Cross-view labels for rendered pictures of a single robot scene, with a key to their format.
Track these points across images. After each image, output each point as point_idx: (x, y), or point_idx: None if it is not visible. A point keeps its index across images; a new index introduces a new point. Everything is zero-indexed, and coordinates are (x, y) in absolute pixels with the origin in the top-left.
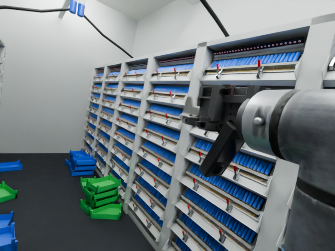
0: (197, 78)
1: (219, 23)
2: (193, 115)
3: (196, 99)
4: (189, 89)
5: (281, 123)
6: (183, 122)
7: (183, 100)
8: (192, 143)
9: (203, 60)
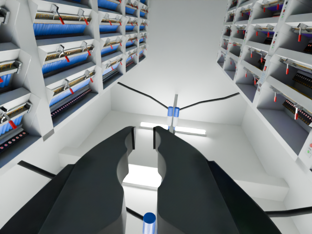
0: (36, 92)
1: (40, 172)
2: (128, 155)
3: (23, 61)
4: (41, 72)
5: None
6: (232, 179)
7: (44, 54)
8: None
9: (38, 120)
